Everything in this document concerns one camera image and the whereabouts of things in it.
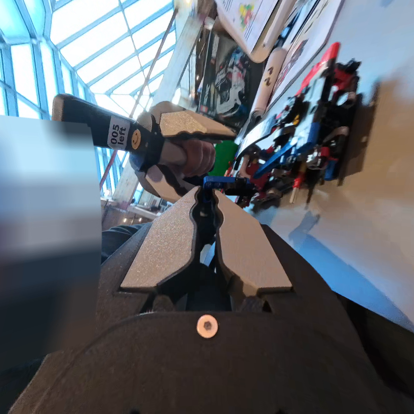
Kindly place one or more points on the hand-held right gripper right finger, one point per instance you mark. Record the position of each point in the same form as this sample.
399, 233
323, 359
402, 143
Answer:
252, 255

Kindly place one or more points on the large grid window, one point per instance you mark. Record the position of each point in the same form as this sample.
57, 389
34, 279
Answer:
81, 64

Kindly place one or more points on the printed instruction sheet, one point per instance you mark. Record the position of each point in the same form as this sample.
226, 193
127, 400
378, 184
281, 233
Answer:
245, 16

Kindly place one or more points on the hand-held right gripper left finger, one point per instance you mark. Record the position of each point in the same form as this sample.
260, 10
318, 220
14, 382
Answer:
161, 252

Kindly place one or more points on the person's left hand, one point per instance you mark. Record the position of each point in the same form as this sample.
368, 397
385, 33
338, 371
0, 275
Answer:
197, 155

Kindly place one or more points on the wooden document stand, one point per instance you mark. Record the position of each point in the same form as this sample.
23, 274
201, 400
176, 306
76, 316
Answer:
268, 45

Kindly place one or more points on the toy car set box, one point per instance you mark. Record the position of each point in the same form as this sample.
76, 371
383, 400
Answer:
226, 81

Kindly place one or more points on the open building instruction booklet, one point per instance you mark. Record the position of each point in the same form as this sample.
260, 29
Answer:
291, 64

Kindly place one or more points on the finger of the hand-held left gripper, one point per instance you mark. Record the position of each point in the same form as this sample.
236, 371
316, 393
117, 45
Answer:
165, 184
194, 126

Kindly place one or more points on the blue L-shaped toy beam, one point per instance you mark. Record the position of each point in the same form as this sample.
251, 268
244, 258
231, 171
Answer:
223, 182

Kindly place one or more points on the green plastic bin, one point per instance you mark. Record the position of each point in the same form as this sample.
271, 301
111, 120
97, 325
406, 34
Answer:
224, 158

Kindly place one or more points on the partly built toy car chassis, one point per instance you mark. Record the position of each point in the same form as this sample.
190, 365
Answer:
307, 135

